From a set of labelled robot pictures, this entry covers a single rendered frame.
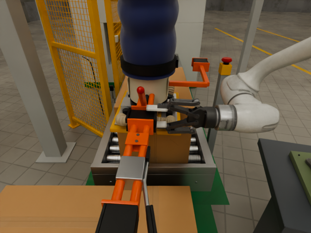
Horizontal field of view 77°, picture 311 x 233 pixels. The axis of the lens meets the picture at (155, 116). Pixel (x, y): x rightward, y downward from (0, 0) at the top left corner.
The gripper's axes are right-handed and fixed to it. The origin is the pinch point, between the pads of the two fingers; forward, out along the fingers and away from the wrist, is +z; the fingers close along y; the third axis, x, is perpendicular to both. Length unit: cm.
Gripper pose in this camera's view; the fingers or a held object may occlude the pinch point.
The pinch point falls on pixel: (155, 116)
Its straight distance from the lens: 67.4
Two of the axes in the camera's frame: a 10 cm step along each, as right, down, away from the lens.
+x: 0.0, -5.5, 8.4
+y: -0.2, 8.4, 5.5
